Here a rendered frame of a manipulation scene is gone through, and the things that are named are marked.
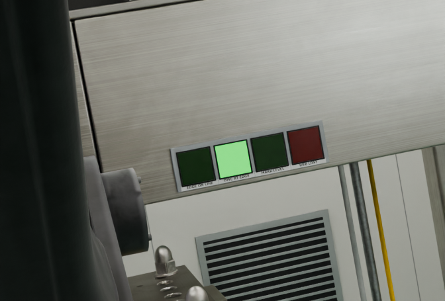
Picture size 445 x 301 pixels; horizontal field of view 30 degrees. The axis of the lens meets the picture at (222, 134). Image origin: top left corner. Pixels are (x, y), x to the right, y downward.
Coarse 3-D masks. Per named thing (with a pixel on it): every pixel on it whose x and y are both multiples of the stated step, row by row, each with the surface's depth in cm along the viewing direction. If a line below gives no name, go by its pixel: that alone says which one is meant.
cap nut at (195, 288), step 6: (192, 288) 97; (198, 288) 96; (186, 294) 97; (192, 294) 96; (198, 294) 96; (204, 294) 96; (186, 300) 97; (192, 300) 96; (198, 300) 96; (204, 300) 96
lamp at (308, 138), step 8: (312, 128) 133; (296, 136) 132; (304, 136) 132; (312, 136) 133; (296, 144) 132; (304, 144) 132; (312, 144) 133; (320, 144) 133; (296, 152) 132; (304, 152) 132; (312, 152) 133; (320, 152) 133; (296, 160) 132; (304, 160) 132
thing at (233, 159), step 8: (232, 144) 130; (240, 144) 130; (216, 152) 130; (224, 152) 130; (232, 152) 130; (240, 152) 130; (224, 160) 130; (232, 160) 130; (240, 160) 130; (248, 160) 131; (224, 168) 130; (232, 168) 130; (240, 168) 130; (248, 168) 131; (224, 176) 130
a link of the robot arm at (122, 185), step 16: (112, 176) 38; (128, 176) 37; (112, 192) 37; (128, 192) 37; (112, 208) 36; (128, 208) 37; (144, 208) 37; (128, 224) 37; (144, 224) 37; (128, 240) 37; (144, 240) 37
